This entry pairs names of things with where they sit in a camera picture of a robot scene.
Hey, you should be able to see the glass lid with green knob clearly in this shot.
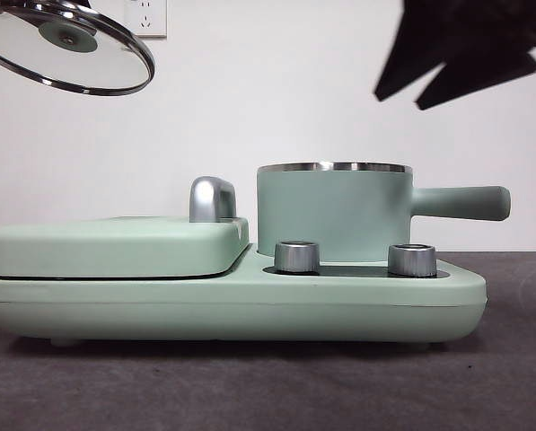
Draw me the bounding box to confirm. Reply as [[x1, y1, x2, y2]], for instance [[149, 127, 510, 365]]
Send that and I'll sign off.
[[0, 0, 156, 97]]

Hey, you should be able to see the mint green griddle lid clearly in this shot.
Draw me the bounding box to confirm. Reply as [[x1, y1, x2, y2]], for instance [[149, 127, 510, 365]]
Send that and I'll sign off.
[[0, 215, 251, 279]]

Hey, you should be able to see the white wall socket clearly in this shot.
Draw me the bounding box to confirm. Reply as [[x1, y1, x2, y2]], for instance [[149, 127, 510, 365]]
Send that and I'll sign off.
[[124, 0, 168, 40]]

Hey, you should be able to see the chrome griddle lid handle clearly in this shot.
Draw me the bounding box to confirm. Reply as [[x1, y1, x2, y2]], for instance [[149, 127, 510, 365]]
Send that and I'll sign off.
[[189, 176, 239, 224]]

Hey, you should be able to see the chrome control knob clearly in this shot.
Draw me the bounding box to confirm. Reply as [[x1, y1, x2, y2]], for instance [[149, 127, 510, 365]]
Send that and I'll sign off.
[[273, 241, 321, 274], [387, 243, 438, 277]]

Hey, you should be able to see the mint green breakfast machine base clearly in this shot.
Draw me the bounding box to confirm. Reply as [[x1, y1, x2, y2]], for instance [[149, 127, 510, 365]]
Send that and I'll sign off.
[[0, 215, 489, 350]]

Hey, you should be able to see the mint green pot with handle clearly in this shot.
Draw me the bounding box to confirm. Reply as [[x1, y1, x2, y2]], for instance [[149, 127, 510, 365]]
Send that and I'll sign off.
[[255, 160, 513, 265]]

